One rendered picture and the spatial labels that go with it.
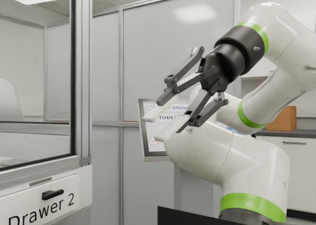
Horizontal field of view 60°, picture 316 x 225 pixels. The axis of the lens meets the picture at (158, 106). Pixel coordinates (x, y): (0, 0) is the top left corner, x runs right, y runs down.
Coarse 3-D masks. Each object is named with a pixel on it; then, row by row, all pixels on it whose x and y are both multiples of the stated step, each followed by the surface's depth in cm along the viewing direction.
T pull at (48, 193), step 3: (60, 189) 80; (45, 192) 78; (48, 192) 78; (51, 192) 78; (54, 192) 78; (57, 192) 78; (60, 192) 79; (63, 192) 81; (42, 195) 78; (45, 195) 75; (48, 195) 75; (51, 195) 76; (54, 195) 77; (57, 195) 78; (42, 198) 74; (45, 198) 74; (48, 198) 75
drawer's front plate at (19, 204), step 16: (16, 192) 72; (32, 192) 75; (64, 192) 86; (0, 208) 66; (16, 208) 70; (32, 208) 75; (48, 208) 80; (64, 208) 86; (0, 224) 66; (16, 224) 70; (32, 224) 75
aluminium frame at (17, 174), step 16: (80, 0) 96; (80, 16) 96; (80, 32) 96; (80, 48) 96; (80, 64) 96; (80, 80) 96; (80, 96) 95; (80, 112) 95; (80, 128) 95; (80, 144) 95; (48, 160) 84; (64, 160) 88; (80, 160) 95; (0, 176) 68; (16, 176) 73; (32, 176) 77; (48, 176) 82
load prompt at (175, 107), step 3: (174, 105) 129; (177, 105) 129; (180, 105) 130; (183, 105) 130; (186, 105) 130; (171, 108) 127; (174, 108) 128; (177, 108) 128; (180, 108) 128; (183, 108) 129; (186, 108) 129; (165, 111) 126; (168, 111) 126; (171, 111) 126; (174, 111) 126; (177, 111) 127; (180, 111) 127; (183, 111) 127
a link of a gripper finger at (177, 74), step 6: (192, 48) 52; (198, 48) 50; (204, 48) 51; (198, 54) 50; (186, 60) 50; (192, 60) 49; (198, 60) 50; (180, 66) 49; (186, 66) 48; (192, 66) 49; (174, 72) 48; (180, 72) 48; (186, 72) 48; (168, 78) 48; (174, 78) 47; (180, 78) 48
